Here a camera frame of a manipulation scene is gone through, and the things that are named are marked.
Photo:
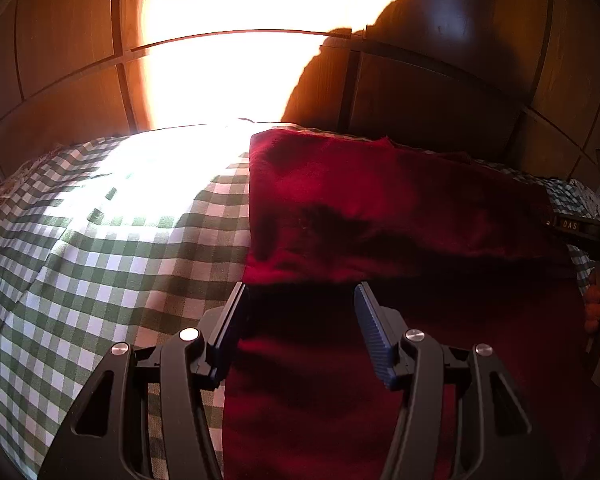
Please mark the green white checkered bedsheet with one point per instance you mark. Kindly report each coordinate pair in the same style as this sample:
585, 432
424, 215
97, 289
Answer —
120, 239

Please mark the red small garment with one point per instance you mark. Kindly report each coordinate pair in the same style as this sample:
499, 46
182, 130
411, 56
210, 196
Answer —
459, 249

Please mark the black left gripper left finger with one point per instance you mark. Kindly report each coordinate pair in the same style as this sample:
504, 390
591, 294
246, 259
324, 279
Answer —
136, 396

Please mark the person right hand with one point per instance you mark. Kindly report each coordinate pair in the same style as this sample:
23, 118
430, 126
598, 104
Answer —
592, 309

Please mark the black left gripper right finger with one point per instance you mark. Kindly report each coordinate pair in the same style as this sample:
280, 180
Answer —
460, 416

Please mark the wooden wardrobe panels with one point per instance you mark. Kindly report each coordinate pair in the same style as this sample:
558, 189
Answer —
512, 80

